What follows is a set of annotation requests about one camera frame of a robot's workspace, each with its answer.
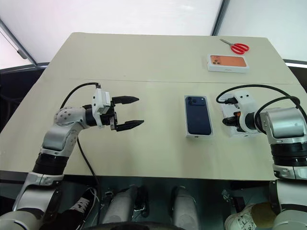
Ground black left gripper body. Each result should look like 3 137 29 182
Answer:
101 104 119 132

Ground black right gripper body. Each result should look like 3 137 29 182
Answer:
222 111 242 132

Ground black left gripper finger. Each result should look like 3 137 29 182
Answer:
115 119 145 132
112 95 140 106

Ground white box lid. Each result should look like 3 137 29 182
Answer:
220 102 261 138

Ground dark blue smartphone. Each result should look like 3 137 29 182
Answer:
184 95 214 135

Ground white phone box base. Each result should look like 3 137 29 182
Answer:
184 94 215 139

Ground orange print phone box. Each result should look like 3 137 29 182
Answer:
206 54 248 73

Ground silver rounded robot leg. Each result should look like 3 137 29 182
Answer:
102 185 139 226
171 185 200 230

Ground black white sneaker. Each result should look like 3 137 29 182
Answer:
62 187 98 222

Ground olive trouser leg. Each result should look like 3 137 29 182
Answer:
250 202 277 228

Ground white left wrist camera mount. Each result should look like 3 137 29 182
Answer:
92 88 112 128

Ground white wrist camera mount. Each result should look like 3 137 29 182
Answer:
233 90 259 133
92 88 112 128

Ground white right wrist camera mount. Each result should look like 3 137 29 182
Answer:
233 90 259 133

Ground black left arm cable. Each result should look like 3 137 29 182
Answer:
59 82 102 225

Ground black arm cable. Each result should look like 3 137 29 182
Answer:
215 84 302 131
59 82 102 225

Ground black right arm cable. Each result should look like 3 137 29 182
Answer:
215 84 302 131

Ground red handled scissors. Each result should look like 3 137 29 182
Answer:
219 38 250 55

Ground dark window frame post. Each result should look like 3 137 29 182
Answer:
210 0 232 36

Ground grey slanted frame bar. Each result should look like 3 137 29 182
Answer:
0 17 38 65

